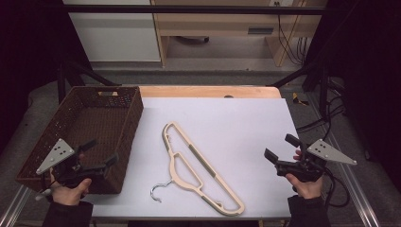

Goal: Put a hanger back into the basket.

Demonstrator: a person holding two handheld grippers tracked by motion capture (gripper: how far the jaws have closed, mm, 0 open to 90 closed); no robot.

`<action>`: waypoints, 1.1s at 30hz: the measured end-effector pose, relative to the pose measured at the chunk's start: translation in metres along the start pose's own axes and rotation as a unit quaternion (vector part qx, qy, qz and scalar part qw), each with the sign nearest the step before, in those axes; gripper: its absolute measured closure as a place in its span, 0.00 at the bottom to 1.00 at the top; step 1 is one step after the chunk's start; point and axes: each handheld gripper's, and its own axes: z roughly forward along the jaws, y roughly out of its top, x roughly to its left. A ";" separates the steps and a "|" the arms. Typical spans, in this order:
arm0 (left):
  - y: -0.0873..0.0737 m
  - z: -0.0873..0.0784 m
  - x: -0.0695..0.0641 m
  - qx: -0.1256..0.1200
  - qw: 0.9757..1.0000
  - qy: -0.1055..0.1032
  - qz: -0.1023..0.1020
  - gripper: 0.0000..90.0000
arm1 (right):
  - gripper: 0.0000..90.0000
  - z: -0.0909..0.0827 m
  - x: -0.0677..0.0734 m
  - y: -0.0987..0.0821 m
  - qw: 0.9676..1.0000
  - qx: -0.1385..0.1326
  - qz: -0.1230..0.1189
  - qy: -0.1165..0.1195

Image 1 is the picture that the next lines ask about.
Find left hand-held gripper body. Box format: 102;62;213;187
35;138;110;190

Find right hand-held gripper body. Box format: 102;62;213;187
275;138;358;183

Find brown woven basket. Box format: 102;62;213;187
15;85;145;195

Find person's right hand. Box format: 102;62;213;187
285;173;324;201

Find person's left hand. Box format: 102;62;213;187
49;175;94;206

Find yellow and black tool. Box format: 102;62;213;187
291;92;310;107

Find white table sheet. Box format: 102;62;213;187
82;97;304;219

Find black metal stand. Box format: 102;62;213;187
57;60;122;103
270;60;332;117

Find dark curtain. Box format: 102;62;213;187
0;0;93;152
302;0;401;190

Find white cabinet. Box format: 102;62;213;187
62;0;162;63

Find black object under desk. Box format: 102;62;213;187
174;36;210;44

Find wooden desk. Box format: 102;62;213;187
150;0;329;68

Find black metal crossbar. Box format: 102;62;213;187
61;4;327;15

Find black floor cable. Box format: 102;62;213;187
324;94;344;140
296;107;346;133

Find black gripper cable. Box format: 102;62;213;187
323;168;352;208
35;171;57;202

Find aluminium rail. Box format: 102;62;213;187
324;131;381;227
0;184;32;227

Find black desk cables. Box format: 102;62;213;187
276;2;311;66

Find grey drawer handle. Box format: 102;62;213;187
247;27;274;35

